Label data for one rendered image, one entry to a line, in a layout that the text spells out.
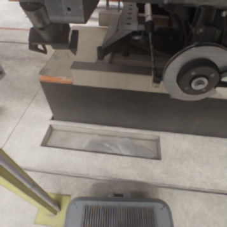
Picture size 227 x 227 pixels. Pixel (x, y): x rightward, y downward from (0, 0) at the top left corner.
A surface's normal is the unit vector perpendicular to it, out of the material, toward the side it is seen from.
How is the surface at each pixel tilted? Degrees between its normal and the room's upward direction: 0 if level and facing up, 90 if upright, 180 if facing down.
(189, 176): 0
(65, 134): 0
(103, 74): 90
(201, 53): 90
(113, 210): 0
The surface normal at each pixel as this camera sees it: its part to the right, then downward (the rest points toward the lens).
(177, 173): 0.03, -0.65
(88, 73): -0.11, 0.75
